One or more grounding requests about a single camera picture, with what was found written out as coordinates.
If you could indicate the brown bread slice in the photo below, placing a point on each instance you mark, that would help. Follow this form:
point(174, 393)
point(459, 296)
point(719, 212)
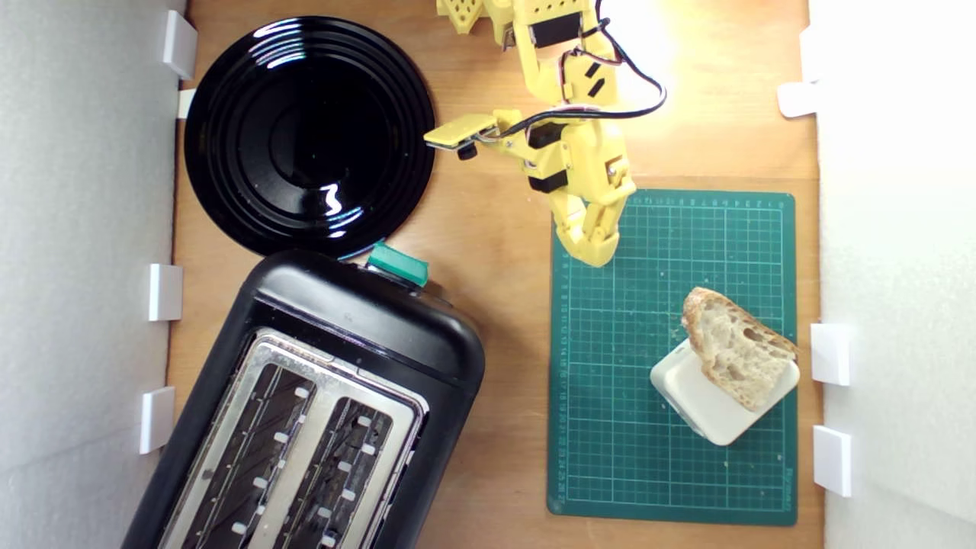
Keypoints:
point(736, 351)

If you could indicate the green toaster lever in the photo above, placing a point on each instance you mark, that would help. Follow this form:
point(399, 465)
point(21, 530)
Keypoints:
point(396, 264)

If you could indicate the black two-slot toaster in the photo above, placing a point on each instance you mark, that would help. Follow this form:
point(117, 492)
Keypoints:
point(366, 320)

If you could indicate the green cutting mat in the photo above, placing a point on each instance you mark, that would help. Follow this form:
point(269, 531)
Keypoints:
point(610, 381)

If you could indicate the white square block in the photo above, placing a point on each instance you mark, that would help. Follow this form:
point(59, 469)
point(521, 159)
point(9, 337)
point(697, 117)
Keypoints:
point(709, 415)

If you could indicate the black round plate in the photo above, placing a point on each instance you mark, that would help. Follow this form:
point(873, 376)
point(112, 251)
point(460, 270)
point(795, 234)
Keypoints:
point(305, 137)

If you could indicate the white wall clip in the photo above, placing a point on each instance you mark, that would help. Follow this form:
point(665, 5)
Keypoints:
point(165, 292)
point(831, 354)
point(186, 104)
point(833, 461)
point(180, 44)
point(797, 99)
point(158, 419)

